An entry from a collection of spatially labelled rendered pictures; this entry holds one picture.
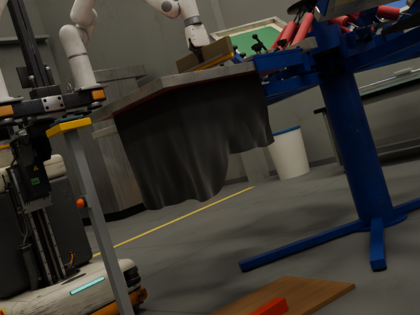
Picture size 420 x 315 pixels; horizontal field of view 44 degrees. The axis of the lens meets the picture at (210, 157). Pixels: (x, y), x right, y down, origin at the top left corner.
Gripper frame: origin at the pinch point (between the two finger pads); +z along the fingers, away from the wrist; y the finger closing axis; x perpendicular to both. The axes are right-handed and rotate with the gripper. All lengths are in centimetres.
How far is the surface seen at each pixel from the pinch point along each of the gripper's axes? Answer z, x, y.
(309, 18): -11, 8, -74
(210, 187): 53, 21, 35
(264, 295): 108, 5, 10
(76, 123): 16, -5, 67
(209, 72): 11.7, 29.6, 27.0
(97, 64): -160, -665, -362
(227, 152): 42, 21, 22
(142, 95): 14, 17, 50
